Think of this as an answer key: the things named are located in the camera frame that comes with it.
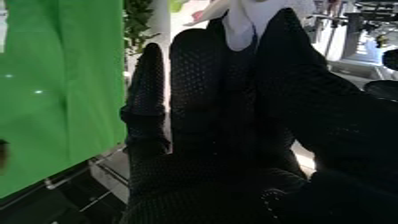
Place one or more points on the white flower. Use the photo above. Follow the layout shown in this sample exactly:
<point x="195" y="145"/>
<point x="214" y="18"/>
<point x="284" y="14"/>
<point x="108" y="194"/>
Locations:
<point x="243" y="23"/>

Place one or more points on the green leafy plant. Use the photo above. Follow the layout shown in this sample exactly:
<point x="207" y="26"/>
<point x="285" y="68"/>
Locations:
<point x="140" y="23"/>

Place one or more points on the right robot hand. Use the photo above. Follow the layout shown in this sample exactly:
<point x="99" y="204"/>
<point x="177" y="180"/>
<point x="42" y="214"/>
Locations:
<point x="237" y="140"/>

